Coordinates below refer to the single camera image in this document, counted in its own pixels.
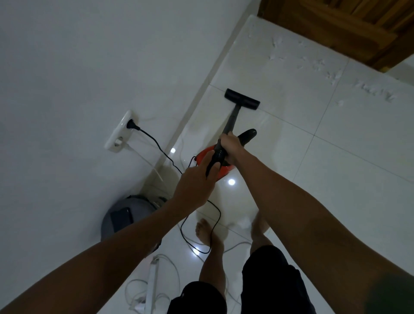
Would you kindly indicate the person's right forearm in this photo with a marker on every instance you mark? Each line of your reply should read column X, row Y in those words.
column 317, row 233

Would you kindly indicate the small yellow object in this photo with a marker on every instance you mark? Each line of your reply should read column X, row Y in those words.
column 384, row 68

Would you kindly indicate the person's right leg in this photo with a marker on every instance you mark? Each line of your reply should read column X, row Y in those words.
column 258, row 236

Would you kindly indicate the white power strip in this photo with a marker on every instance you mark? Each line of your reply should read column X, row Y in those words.
column 151, row 284

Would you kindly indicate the person's left hand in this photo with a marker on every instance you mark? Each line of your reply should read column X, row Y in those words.
column 195, row 186

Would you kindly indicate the white wall socket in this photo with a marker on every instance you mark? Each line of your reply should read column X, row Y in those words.
column 124, row 116

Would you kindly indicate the person's left leg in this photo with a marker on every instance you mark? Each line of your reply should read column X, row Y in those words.
column 210, row 265

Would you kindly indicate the black shorts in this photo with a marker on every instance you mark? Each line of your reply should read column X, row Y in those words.
column 268, row 284

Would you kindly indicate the grey round appliance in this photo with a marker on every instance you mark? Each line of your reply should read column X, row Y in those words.
column 139, row 207

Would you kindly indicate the brown wooden door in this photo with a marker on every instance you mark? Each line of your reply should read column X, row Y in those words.
column 323, row 26

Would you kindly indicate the red and black vacuum cleaner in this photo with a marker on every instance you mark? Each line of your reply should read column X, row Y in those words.
column 241, row 99

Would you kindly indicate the scattered white paper scraps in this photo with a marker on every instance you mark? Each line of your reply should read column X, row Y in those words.
column 333, row 77

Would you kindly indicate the person's left forearm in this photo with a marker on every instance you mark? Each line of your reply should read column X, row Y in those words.
column 97, row 265

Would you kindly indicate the person's leg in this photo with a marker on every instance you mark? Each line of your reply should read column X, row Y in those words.
column 258, row 236
column 210, row 265

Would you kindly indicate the person's right hand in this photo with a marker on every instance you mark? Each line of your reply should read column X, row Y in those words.
column 234, row 150

